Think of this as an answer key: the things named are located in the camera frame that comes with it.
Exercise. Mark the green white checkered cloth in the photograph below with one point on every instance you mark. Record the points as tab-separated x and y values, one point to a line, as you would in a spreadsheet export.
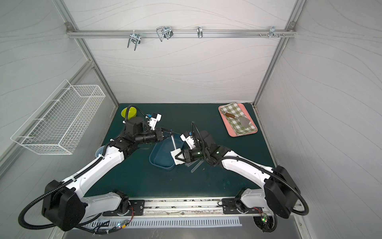
238	119

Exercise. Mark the light blue mug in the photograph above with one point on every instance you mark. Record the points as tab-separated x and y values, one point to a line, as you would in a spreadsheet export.
100	151

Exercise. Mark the pink plastic tray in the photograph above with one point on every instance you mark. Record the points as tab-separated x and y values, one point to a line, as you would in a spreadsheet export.
237	119

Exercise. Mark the blue plastic tub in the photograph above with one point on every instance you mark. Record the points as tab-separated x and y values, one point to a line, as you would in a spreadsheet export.
160	156

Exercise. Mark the white gauze wipe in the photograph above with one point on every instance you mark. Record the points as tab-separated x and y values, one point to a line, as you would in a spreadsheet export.
177	156

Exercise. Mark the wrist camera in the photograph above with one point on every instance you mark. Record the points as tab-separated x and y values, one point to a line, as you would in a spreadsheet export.
188	140
153	119

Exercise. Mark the white wire basket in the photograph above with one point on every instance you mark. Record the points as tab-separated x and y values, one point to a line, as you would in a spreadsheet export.
57	126

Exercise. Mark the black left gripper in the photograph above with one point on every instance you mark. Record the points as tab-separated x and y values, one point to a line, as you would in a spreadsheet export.
160	134

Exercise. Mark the yellow green bowl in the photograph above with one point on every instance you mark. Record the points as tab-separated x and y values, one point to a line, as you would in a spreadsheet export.
129	112

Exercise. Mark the aluminium cross rail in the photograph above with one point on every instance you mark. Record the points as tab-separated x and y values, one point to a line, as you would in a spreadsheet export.
151	34

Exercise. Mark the metal clamp hook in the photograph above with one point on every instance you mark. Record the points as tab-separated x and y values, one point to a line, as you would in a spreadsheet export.
200	32
134	40
164	32
272	33

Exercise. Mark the wooden handled metal spatula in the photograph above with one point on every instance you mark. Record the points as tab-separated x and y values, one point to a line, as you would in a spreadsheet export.
243	120

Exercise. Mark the clear test tube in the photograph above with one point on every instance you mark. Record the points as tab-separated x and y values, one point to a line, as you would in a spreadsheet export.
190	163
198	162
193	170

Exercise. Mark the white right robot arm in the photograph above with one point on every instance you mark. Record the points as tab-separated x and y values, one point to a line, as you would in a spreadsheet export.
277	191

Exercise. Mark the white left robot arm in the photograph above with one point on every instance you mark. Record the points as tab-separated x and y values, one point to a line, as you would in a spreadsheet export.
68	205

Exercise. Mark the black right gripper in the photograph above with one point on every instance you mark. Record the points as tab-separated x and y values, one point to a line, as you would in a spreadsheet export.
185	156

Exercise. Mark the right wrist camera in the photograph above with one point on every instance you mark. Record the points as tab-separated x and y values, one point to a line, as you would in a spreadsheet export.
188	140

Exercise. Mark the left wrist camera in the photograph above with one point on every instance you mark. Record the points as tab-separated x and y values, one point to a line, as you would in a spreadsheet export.
153	119

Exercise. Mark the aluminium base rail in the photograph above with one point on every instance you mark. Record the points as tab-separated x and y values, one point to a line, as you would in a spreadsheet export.
182	207

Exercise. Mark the blue capped test tube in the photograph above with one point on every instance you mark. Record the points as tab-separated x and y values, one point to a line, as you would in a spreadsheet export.
173	141

